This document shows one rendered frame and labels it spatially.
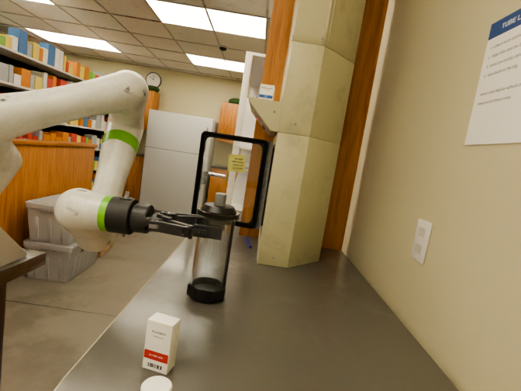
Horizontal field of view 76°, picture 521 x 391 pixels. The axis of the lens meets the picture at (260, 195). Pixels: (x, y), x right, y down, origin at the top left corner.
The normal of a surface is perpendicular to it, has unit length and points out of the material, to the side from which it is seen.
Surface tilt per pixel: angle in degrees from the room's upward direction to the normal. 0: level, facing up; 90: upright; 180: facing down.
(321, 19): 90
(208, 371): 0
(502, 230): 90
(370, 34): 90
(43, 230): 95
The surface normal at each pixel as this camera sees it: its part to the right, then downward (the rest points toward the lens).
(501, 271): -0.99, -0.15
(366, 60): 0.00, 0.12
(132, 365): 0.15, -0.98
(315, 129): 0.70, 0.19
